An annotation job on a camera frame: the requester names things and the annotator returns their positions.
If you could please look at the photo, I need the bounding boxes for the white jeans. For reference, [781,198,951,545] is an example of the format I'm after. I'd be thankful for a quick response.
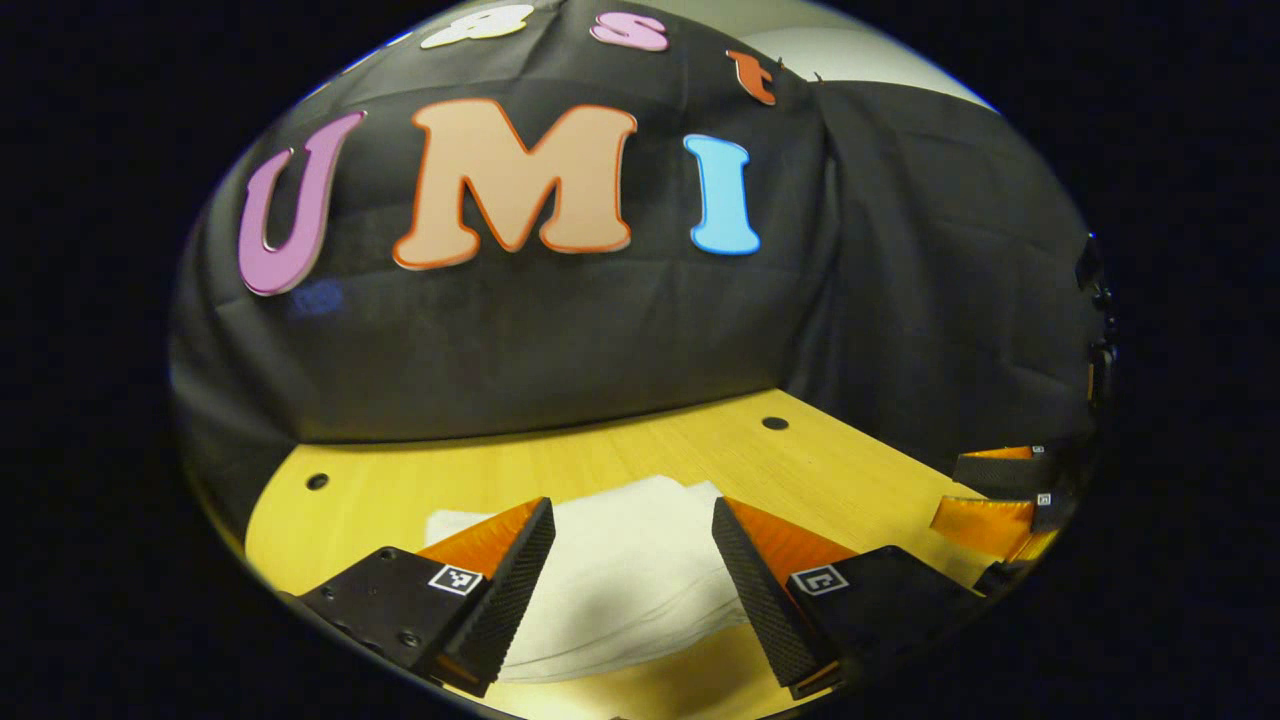
[425,475,753,684]

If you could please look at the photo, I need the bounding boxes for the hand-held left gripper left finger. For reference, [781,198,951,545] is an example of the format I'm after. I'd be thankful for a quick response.
[280,497,556,699]

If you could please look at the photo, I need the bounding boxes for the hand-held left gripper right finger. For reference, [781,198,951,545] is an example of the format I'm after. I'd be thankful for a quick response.
[712,497,986,701]

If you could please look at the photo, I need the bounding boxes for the black backdrop cloth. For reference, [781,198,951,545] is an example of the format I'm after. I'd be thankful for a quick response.
[170,0,1101,546]

